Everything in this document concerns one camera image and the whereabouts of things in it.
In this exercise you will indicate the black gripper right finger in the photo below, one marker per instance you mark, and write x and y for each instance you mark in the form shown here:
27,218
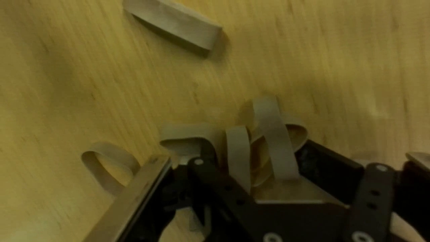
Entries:
373,192

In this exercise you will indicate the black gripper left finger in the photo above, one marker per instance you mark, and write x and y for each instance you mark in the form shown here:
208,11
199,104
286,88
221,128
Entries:
149,202

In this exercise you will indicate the tan rubber band pile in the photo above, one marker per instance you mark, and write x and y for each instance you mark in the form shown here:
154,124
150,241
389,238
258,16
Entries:
251,156

